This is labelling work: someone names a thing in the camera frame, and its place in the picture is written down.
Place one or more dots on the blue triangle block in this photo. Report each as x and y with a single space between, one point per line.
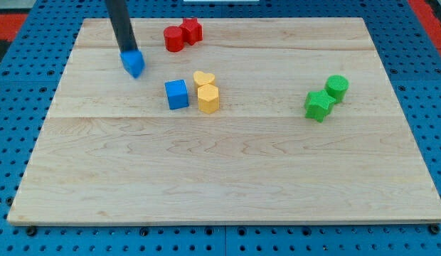
133 62

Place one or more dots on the blue cube block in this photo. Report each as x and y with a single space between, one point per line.
177 94

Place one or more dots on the light wooden board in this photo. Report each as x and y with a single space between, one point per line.
112 153

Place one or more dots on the yellow hexagon block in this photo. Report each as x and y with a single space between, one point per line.
208 98

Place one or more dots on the yellow heart block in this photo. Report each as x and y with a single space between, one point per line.
201 78

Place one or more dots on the red cylinder block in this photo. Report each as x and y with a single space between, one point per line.
173 38

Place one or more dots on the red star block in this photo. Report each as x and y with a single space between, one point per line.
192 30

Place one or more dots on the green star block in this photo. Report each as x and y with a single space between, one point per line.
318 105

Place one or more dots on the green cylinder block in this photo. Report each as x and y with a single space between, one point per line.
336 87

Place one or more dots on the black cylindrical robot pusher stick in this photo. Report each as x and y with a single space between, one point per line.
121 24

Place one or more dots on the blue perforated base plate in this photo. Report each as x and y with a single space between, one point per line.
30 72

